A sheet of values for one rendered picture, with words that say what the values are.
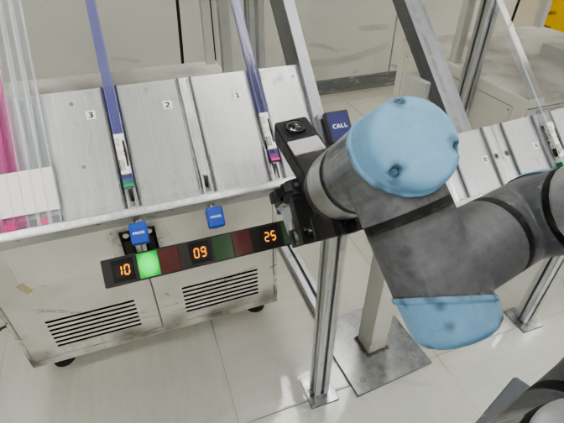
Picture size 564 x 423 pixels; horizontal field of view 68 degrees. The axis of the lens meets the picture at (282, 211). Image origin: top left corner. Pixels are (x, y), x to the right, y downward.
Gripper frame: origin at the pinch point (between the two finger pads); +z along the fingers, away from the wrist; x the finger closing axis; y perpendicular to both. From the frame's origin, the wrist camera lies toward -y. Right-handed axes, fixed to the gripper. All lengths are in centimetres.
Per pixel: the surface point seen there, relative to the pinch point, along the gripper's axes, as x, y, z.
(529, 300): 82, 39, 49
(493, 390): 57, 57, 43
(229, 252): -10.0, 5.3, 3.0
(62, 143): -29.6, -15.2, 2.0
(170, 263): -18.7, 5.0, 3.0
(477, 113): 85, -22, 50
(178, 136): -13.6, -13.5, 2.1
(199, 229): -10.6, -3.6, 45.0
